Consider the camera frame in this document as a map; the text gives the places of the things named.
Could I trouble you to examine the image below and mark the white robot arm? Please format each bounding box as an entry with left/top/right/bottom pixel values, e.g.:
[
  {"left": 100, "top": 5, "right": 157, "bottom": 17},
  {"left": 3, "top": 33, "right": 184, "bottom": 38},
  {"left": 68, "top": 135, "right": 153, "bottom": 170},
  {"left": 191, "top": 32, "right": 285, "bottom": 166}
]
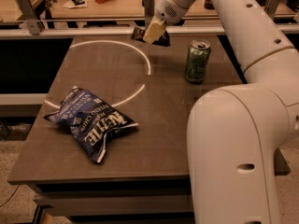
[{"left": 144, "top": 0, "right": 299, "bottom": 224}]

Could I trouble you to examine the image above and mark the dark chocolate rxbar wrapper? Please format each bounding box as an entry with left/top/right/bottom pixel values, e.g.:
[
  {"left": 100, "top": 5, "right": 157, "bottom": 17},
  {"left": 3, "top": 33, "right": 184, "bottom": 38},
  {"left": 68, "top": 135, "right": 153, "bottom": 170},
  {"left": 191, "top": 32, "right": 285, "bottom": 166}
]
[{"left": 131, "top": 27, "right": 170, "bottom": 47}]

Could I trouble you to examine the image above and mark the metal guard rail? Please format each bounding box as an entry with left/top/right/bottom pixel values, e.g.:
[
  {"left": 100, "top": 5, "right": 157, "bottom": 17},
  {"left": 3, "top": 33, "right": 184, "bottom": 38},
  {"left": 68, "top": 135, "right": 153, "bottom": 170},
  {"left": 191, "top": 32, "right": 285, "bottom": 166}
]
[{"left": 0, "top": 23, "right": 299, "bottom": 41}]

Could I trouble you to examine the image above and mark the middle metal rail bracket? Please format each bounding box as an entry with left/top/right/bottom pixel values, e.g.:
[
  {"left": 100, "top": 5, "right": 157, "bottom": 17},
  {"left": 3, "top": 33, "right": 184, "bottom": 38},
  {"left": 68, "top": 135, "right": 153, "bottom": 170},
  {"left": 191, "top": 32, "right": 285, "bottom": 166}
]
[{"left": 143, "top": 0, "right": 155, "bottom": 28}]

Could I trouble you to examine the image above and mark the blue kettle chips bag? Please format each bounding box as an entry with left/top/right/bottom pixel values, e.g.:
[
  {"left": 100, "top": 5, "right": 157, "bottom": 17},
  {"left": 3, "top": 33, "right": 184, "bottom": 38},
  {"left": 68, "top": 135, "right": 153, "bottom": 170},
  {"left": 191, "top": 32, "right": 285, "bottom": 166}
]
[{"left": 44, "top": 87, "right": 137, "bottom": 163}]

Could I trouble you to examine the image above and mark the left metal rail bracket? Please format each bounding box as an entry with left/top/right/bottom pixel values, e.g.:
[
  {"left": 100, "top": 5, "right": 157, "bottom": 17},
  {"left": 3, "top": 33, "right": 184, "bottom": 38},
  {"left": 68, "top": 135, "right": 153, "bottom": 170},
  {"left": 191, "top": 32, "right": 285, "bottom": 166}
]
[{"left": 16, "top": 0, "right": 44, "bottom": 35}]

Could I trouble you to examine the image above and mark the green soda can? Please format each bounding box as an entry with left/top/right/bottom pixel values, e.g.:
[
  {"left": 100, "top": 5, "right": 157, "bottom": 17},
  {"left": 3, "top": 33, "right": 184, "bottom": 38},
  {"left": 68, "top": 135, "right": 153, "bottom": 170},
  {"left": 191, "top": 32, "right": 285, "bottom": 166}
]
[{"left": 184, "top": 39, "right": 211, "bottom": 83}]

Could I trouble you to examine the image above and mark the black mesh cup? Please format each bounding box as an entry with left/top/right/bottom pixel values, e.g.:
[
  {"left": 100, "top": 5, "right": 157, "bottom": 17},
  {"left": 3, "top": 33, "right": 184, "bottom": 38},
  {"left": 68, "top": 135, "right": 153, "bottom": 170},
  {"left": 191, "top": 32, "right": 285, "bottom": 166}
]
[{"left": 204, "top": 0, "right": 214, "bottom": 10}]

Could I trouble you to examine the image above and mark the right metal rail bracket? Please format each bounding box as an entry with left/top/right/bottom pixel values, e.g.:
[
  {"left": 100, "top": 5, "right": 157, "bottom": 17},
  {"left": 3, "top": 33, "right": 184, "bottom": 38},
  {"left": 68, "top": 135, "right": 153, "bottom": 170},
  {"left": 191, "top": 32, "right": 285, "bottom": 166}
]
[{"left": 263, "top": 0, "right": 286, "bottom": 21}]

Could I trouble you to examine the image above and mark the metal rail bracket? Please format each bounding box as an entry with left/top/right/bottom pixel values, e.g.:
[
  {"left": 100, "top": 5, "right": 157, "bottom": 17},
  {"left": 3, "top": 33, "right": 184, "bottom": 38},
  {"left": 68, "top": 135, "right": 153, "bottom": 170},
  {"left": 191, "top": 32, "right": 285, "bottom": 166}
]
[
  {"left": 16, "top": 0, "right": 44, "bottom": 35},
  {"left": 143, "top": 0, "right": 155, "bottom": 28},
  {"left": 263, "top": 0, "right": 286, "bottom": 21}
]

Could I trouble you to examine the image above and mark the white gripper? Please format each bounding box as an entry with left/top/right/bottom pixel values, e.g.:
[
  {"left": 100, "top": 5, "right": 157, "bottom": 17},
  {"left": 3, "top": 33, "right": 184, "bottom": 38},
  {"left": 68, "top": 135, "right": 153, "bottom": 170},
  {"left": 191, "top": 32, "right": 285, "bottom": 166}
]
[{"left": 143, "top": 0, "right": 197, "bottom": 44}]

